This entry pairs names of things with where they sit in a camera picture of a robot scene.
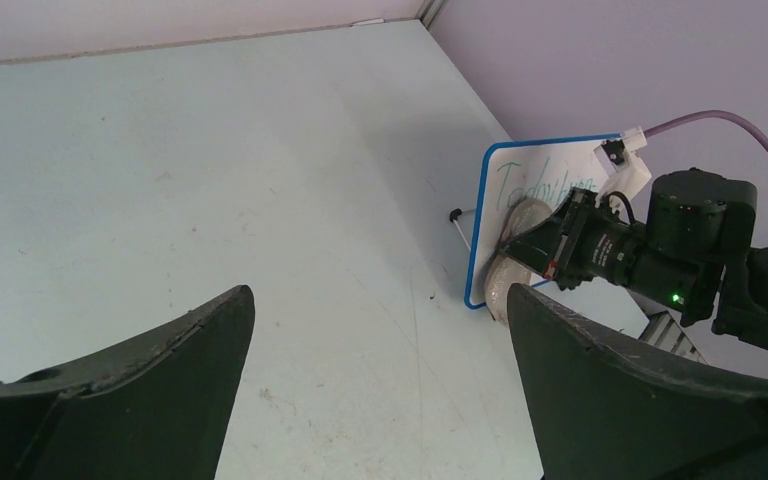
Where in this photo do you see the blue framed small whiteboard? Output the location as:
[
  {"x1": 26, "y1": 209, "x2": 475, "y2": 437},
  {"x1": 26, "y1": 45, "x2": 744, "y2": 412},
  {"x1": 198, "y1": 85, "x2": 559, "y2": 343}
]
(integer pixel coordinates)
[{"x1": 449, "y1": 133, "x2": 620, "y2": 310}]

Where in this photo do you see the right aluminium frame post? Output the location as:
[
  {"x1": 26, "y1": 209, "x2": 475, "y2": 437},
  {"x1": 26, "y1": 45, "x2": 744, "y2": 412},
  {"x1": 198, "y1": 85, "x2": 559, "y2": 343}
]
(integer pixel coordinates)
[{"x1": 415, "y1": 0, "x2": 448, "y2": 29}]

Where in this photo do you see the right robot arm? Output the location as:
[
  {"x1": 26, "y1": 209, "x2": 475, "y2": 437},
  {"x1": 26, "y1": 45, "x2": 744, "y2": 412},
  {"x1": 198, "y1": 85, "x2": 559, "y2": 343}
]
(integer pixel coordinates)
[{"x1": 499, "y1": 169, "x2": 768, "y2": 351}]

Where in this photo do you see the grey eraser sponge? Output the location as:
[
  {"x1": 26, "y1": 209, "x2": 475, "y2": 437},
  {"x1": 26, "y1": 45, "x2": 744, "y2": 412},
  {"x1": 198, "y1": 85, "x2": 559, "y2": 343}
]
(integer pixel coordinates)
[{"x1": 483, "y1": 199, "x2": 555, "y2": 327}]

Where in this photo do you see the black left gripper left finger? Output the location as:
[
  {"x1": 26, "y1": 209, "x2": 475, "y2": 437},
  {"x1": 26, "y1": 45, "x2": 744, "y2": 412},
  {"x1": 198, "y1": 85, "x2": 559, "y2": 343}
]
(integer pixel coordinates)
[{"x1": 0, "y1": 286, "x2": 255, "y2": 479}]

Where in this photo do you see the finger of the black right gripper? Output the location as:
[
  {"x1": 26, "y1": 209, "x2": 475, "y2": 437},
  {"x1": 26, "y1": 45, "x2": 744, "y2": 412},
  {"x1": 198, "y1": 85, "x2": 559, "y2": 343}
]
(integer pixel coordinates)
[{"x1": 499, "y1": 198, "x2": 573, "y2": 279}]

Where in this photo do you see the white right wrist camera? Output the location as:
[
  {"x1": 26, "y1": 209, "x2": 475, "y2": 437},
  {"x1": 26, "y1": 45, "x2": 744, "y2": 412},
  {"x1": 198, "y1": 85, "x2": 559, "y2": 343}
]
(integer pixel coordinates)
[{"x1": 593, "y1": 127, "x2": 652, "y2": 213}]

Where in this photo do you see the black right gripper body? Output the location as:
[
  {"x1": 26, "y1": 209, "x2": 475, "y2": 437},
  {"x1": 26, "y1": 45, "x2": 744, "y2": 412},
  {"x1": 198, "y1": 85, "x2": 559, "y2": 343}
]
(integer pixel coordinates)
[{"x1": 553, "y1": 187, "x2": 645, "y2": 290}]

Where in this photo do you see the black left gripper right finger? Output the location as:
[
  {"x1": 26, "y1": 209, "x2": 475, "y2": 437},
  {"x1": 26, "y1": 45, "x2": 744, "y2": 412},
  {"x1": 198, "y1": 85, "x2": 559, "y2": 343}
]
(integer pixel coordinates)
[{"x1": 507, "y1": 284, "x2": 768, "y2": 479}]

